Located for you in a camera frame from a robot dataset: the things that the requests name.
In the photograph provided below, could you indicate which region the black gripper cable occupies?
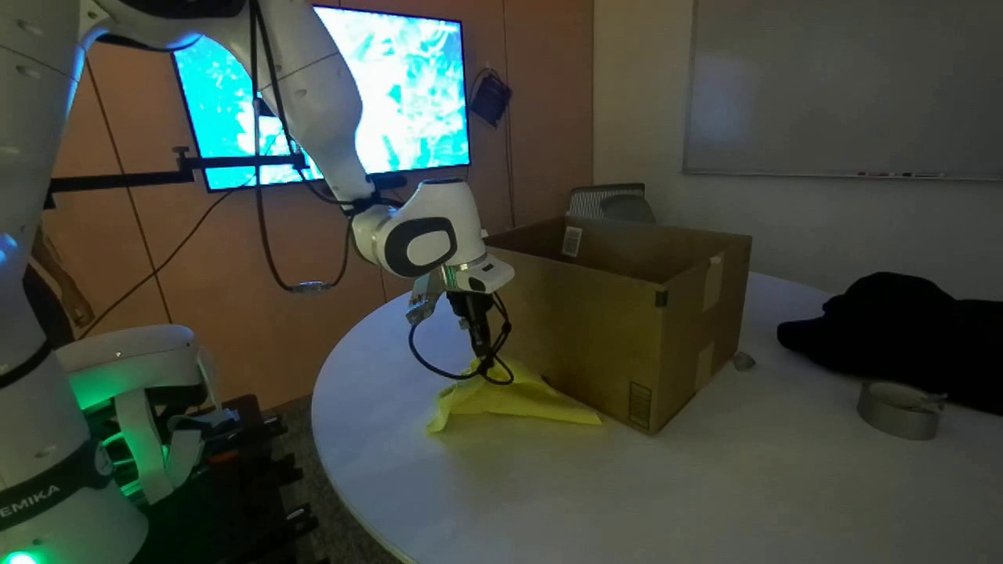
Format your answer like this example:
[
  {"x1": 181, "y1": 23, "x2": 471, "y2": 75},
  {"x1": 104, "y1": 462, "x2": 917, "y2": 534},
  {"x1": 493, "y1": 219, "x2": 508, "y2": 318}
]
[{"x1": 403, "y1": 294, "x2": 517, "y2": 387}]

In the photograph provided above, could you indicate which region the yellow microfibre towel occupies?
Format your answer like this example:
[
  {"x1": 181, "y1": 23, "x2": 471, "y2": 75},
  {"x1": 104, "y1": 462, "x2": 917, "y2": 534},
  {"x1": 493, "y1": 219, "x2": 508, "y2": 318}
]
[{"x1": 423, "y1": 356, "x2": 609, "y2": 438}]

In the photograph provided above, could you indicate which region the grey tape roll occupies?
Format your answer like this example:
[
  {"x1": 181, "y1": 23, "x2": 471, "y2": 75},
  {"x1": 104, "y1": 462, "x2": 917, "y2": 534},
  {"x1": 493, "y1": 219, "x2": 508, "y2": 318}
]
[{"x1": 854, "y1": 379, "x2": 948, "y2": 441}]

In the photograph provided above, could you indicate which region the black hanging cable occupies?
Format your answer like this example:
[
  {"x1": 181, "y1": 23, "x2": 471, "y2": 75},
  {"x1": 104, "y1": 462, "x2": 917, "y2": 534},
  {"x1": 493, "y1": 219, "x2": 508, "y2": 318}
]
[{"x1": 248, "y1": 18, "x2": 358, "y2": 294}]

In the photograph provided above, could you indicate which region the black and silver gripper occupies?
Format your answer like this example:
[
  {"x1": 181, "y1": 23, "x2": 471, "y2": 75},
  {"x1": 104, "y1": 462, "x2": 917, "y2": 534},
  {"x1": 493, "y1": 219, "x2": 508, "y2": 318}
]
[{"x1": 436, "y1": 257, "x2": 517, "y2": 370}]

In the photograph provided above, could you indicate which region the wall whiteboard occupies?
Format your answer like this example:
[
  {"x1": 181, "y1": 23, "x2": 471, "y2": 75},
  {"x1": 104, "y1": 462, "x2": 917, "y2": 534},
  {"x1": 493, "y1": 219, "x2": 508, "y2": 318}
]
[{"x1": 682, "y1": 0, "x2": 1003, "y2": 188}]

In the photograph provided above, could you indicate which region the wall television screen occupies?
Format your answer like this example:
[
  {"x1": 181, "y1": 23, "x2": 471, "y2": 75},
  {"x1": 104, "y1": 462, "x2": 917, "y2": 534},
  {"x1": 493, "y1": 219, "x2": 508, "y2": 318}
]
[{"x1": 170, "y1": 0, "x2": 475, "y2": 198}]

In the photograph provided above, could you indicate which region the dark wall device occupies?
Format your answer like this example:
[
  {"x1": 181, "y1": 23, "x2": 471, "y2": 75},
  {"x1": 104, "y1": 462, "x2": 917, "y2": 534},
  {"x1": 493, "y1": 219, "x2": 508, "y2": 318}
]
[{"x1": 468, "y1": 67, "x2": 513, "y2": 133}]

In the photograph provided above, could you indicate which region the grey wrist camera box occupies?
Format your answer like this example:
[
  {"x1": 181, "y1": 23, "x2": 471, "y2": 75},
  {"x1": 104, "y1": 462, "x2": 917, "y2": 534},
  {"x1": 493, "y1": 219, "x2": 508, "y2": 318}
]
[{"x1": 403, "y1": 278, "x2": 450, "y2": 326}]

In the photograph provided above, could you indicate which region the black cloth bag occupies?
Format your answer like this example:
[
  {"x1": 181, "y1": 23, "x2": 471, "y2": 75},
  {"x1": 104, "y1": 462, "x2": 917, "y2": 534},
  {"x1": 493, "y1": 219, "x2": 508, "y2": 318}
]
[{"x1": 774, "y1": 274, "x2": 1003, "y2": 420}]

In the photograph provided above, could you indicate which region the white plastic chair back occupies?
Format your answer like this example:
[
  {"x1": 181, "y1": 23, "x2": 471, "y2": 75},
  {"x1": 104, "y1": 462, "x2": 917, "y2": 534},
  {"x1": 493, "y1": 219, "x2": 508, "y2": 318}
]
[{"x1": 561, "y1": 182, "x2": 658, "y2": 229}]

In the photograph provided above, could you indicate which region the open brown cardboard box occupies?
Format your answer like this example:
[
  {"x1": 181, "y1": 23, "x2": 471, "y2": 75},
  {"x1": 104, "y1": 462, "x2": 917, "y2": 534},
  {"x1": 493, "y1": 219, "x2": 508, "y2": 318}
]
[{"x1": 478, "y1": 217, "x2": 755, "y2": 438}]

